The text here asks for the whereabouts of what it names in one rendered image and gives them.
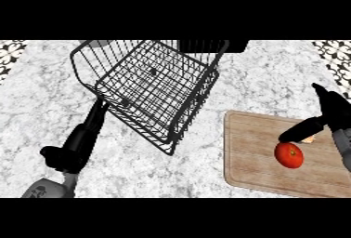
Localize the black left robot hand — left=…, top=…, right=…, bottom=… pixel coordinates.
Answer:
left=39, top=98, right=111, bottom=175

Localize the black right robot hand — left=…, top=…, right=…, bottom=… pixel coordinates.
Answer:
left=278, top=82, right=351, bottom=144

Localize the red tomato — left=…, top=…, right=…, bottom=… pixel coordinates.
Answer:
left=274, top=141, right=306, bottom=169

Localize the wooden cutting board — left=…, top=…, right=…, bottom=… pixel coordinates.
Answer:
left=223, top=110, right=351, bottom=199

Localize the dark appliance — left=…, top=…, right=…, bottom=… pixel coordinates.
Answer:
left=178, top=40, right=251, bottom=54

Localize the grey object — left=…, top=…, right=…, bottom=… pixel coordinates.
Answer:
left=77, top=40, right=114, bottom=48

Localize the black wire tiered basket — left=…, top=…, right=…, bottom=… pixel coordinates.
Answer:
left=69, top=40, right=231, bottom=156

